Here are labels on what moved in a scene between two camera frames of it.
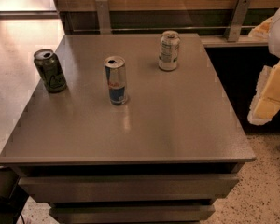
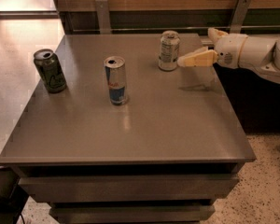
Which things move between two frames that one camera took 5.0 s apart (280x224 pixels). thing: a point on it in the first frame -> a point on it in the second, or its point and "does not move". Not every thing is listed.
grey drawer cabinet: (129, 129) does not move
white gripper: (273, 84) -> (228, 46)
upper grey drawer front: (128, 187) does not move
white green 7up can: (169, 49) does not move
